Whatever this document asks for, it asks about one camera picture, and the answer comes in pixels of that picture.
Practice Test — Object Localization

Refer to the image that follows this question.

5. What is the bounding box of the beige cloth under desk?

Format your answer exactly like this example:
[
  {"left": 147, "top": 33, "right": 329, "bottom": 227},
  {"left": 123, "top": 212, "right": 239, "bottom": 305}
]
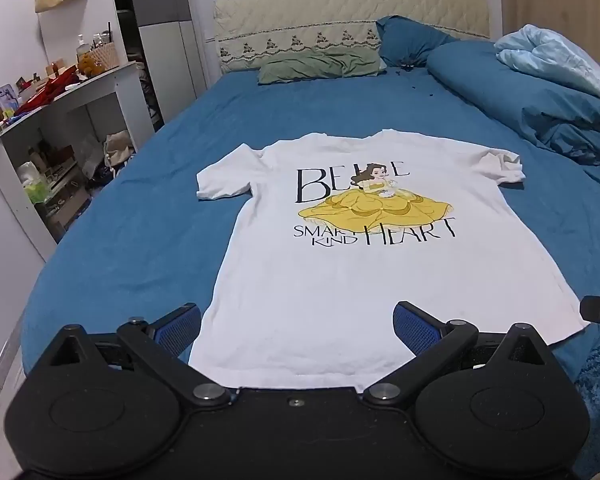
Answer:
[{"left": 103, "top": 131, "right": 134, "bottom": 166}]

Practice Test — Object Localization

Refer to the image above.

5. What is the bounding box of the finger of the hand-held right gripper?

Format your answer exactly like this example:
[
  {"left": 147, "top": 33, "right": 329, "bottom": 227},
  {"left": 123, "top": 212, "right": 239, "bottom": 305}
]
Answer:
[{"left": 579, "top": 295, "right": 600, "bottom": 345}]

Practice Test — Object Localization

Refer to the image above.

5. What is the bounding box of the bed with blue sheet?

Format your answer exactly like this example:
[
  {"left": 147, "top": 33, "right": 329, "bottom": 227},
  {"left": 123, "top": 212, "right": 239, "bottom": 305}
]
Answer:
[{"left": 20, "top": 66, "right": 600, "bottom": 397}]

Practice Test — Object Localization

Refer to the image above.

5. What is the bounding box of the light blue box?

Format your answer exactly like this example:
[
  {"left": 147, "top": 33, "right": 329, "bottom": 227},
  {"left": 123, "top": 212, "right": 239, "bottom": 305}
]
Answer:
[{"left": 0, "top": 85, "right": 20, "bottom": 116}]

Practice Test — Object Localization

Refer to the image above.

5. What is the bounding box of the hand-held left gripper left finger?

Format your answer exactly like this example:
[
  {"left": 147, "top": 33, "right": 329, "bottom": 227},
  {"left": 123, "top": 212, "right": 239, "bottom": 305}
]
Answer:
[{"left": 35, "top": 303, "right": 232, "bottom": 408}]

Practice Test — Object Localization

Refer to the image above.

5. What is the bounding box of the green pillow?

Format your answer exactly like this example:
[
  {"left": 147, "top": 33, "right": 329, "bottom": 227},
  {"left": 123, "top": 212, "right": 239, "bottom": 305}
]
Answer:
[{"left": 256, "top": 48, "right": 389, "bottom": 86}]

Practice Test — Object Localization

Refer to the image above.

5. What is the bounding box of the woven basket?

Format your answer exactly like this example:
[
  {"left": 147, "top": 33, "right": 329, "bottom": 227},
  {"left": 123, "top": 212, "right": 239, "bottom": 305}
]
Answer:
[{"left": 87, "top": 42, "right": 119, "bottom": 70}]

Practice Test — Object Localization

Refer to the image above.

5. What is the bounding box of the light blue blanket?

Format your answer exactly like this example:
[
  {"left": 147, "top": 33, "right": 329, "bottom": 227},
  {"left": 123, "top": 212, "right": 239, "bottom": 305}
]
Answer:
[{"left": 494, "top": 24, "right": 600, "bottom": 101}]

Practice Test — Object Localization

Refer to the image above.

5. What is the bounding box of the small brown teddy bear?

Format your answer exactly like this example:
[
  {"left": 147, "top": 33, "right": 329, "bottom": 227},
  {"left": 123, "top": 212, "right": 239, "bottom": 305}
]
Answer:
[{"left": 77, "top": 54, "right": 105, "bottom": 77}]

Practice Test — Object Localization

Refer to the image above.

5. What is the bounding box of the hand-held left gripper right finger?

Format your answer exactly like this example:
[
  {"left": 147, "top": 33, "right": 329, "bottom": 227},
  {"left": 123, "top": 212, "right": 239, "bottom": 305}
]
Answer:
[{"left": 362, "top": 301, "right": 556, "bottom": 405}]

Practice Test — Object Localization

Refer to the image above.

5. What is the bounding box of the green packet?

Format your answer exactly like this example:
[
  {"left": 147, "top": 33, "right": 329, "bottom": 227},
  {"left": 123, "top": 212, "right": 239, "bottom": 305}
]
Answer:
[{"left": 22, "top": 160, "right": 51, "bottom": 206}]

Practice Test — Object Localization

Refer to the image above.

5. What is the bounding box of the white desk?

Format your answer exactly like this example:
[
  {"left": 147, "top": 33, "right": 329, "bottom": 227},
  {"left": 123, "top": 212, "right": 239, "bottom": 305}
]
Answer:
[{"left": 0, "top": 60, "right": 156, "bottom": 264}]

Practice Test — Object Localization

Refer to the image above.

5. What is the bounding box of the beige quilted headboard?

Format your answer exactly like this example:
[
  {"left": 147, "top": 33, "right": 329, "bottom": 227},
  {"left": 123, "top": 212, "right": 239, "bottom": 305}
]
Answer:
[{"left": 214, "top": 0, "right": 491, "bottom": 75}]

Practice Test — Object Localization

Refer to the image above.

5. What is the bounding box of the red cloth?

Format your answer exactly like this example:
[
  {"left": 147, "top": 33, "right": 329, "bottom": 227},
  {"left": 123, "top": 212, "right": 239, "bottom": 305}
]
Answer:
[{"left": 15, "top": 67, "right": 81, "bottom": 116}]

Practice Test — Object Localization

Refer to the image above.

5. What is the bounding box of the blue duvet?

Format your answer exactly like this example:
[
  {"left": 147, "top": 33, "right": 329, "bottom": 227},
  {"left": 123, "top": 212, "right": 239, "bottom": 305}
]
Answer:
[{"left": 426, "top": 40, "right": 600, "bottom": 167}]

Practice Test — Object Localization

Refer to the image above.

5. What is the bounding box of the white printed t-shirt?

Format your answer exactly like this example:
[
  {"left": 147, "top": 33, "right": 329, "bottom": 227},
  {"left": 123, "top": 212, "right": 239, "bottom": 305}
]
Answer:
[{"left": 187, "top": 130, "right": 591, "bottom": 394}]

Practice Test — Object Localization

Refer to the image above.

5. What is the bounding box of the blue pillow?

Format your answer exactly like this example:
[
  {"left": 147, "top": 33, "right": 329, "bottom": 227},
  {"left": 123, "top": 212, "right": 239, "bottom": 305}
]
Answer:
[{"left": 376, "top": 15, "right": 462, "bottom": 69}]

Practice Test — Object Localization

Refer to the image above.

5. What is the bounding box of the grey and white wardrobe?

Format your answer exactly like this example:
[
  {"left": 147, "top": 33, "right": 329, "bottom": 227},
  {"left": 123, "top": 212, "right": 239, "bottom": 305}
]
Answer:
[{"left": 107, "top": 0, "right": 209, "bottom": 134}]

